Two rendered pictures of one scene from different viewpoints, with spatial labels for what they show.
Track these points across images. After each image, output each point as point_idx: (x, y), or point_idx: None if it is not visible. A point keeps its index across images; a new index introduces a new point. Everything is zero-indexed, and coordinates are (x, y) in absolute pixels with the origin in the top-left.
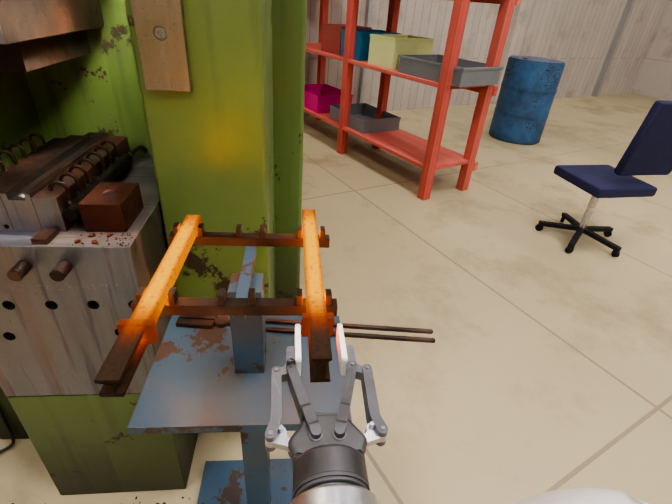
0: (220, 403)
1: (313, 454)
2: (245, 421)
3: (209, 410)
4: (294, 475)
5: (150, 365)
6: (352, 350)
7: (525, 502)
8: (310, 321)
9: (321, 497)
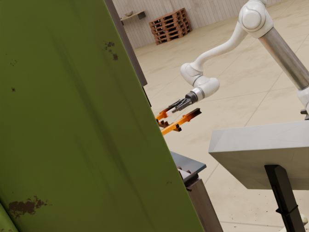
0: (184, 162)
1: (189, 94)
2: (185, 157)
3: (187, 161)
4: (193, 97)
5: None
6: None
7: (185, 72)
8: (164, 110)
9: (193, 89)
